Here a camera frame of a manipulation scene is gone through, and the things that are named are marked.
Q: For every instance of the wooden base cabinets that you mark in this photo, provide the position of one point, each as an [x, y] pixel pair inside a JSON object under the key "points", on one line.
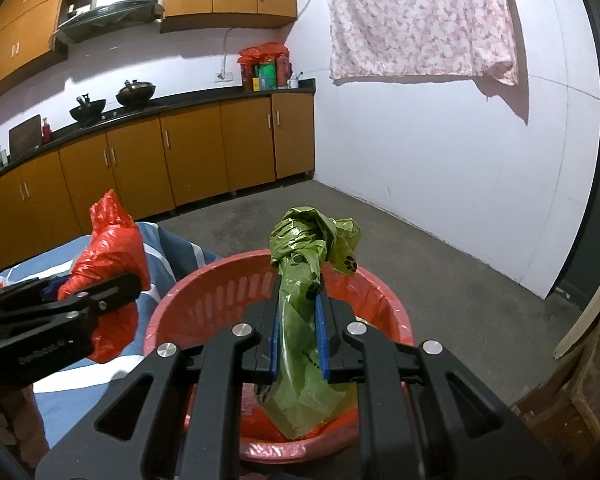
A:
{"points": [[195, 150]]}

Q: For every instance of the white mug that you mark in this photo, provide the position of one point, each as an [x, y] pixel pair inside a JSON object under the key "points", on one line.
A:
{"points": [[293, 82]]}

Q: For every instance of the red plastic basket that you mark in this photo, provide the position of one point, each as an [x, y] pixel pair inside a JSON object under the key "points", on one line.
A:
{"points": [[220, 295]]}

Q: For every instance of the red bag over containers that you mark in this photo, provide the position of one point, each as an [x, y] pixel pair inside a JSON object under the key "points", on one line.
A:
{"points": [[262, 53]]}

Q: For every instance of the black pot with lid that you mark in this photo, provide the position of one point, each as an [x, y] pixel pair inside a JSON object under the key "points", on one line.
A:
{"points": [[136, 94]]}

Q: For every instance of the dark door frame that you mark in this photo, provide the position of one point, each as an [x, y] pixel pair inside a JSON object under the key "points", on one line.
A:
{"points": [[597, 135]]}

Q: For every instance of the black kitchen countertop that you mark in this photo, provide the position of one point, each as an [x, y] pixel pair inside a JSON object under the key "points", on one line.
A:
{"points": [[190, 101]]}

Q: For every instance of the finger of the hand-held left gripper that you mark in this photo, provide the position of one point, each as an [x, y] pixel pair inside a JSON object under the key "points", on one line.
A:
{"points": [[115, 290], [25, 292]]}

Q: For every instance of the green plastic bag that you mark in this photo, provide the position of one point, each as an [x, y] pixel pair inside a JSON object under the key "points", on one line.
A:
{"points": [[305, 240]]}

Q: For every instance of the dark cutting board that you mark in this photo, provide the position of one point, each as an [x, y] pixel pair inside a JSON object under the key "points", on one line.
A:
{"points": [[25, 135]]}

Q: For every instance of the white wall socket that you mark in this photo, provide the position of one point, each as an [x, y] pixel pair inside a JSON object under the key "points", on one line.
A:
{"points": [[223, 77]]}

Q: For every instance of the steel range hood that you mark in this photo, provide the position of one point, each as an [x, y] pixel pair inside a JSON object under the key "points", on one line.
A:
{"points": [[105, 12]]}

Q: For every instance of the wooden plank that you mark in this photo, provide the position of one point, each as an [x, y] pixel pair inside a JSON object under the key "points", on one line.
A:
{"points": [[585, 310]]}

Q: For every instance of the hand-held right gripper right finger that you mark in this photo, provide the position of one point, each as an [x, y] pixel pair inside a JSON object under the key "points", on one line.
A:
{"points": [[322, 340]]}

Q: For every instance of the green box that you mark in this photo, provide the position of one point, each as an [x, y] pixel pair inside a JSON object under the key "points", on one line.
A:
{"points": [[266, 74]]}

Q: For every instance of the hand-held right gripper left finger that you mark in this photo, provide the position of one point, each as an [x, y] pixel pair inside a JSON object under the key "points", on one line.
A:
{"points": [[275, 340]]}

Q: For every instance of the large red plastic bag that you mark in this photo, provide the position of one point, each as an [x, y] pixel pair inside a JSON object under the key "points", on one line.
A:
{"points": [[115, 240]]}

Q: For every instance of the blue striped table cloth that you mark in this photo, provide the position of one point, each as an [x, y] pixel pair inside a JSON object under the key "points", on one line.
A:
{"points": [[65, 410]]}

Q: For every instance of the black wok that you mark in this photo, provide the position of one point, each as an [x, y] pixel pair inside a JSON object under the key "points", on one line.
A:
{"points": [[87, 110]]}

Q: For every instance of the red bottle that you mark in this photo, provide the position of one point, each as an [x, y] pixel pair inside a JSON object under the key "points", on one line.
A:
{"points": [[46, 132]]}

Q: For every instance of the red canister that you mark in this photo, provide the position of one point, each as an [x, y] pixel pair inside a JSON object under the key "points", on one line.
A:
{"points": [[247, 77]]}

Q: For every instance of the hanging pink floral cloth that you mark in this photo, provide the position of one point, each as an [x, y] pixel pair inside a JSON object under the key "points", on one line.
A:
{"points": [[420, 20]]}

